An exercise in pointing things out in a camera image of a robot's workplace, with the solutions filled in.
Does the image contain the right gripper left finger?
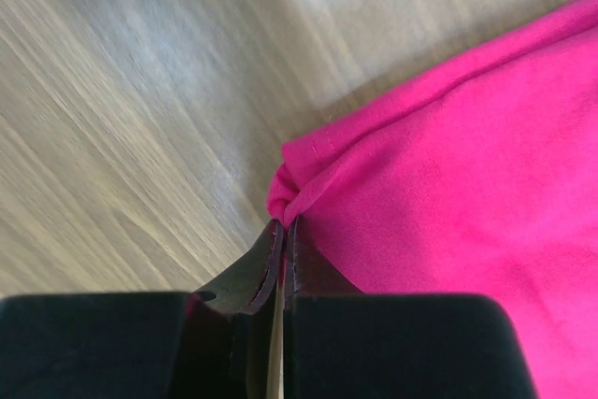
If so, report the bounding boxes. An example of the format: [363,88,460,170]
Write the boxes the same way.
[1,221,284,398]

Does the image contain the pink t shirt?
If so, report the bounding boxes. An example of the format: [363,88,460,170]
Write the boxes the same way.
[266,0,597,398]

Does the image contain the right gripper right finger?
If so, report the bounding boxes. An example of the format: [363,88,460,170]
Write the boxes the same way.
[283,220,536,398]

